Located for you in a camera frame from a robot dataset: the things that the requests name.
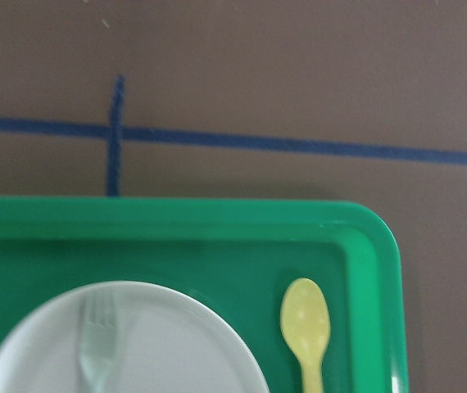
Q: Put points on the yellow plastic spoon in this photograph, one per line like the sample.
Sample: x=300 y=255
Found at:
x=306 y=328

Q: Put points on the green plastic tray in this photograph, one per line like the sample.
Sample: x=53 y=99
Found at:
x=236 y=257

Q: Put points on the white round plate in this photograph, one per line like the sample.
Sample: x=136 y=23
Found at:
x=168 y=342

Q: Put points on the clear plastic fork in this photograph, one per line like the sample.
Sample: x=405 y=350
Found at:
x=98 y=340

